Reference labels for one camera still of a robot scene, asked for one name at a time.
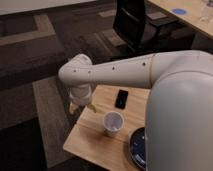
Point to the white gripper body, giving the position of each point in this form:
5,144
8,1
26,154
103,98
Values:
81,95

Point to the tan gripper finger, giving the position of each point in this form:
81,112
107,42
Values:
92,107
72,108

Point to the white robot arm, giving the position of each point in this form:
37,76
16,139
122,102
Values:
179,110

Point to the white paper cup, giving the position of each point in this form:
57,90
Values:
113,122

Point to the black smartphone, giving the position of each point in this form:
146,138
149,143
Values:
121,99

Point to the dark blue plate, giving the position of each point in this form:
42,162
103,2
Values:
137,148

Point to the black office chair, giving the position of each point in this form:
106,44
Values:
133,25

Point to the blue round disc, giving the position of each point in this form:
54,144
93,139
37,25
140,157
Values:
179,11

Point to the long wooden desk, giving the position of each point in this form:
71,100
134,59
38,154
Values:
192,17

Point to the clear plastic cup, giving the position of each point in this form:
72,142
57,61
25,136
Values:
205,14

